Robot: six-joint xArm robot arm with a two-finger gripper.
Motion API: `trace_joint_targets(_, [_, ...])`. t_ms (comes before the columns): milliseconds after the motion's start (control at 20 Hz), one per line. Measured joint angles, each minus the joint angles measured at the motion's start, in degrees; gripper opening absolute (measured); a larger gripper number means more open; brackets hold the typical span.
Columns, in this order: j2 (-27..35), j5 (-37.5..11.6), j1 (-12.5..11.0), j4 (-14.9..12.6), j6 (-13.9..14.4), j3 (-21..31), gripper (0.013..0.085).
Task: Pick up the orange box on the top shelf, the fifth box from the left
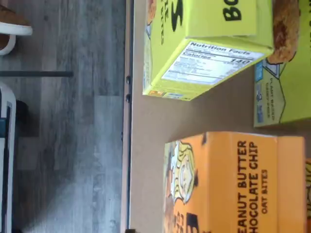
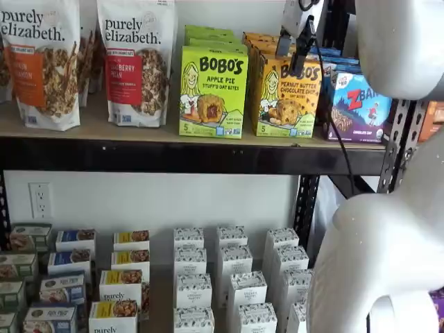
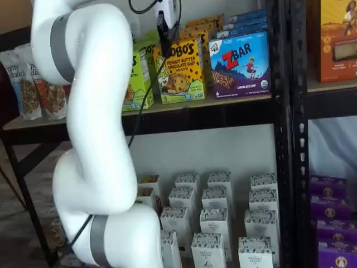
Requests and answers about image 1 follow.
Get brown shoe with white sole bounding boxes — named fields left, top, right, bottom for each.
left=0, top=4, right=34, bottom=36
left=0, top=33, right=17, bottom=56

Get green Bobo's apple pie box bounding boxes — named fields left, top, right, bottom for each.
left=253, top=0, right=311, bottom=129
left=142, top=0, right=275, bottom=102

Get orange Bobo's peanut butter box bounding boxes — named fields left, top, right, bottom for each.
left=304, top=157, right=311, bottom=212
left=163, top=131, right=306, bottom=233

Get dark table with white rim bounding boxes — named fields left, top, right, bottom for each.
left=0, top=82, right=17, bottom=233

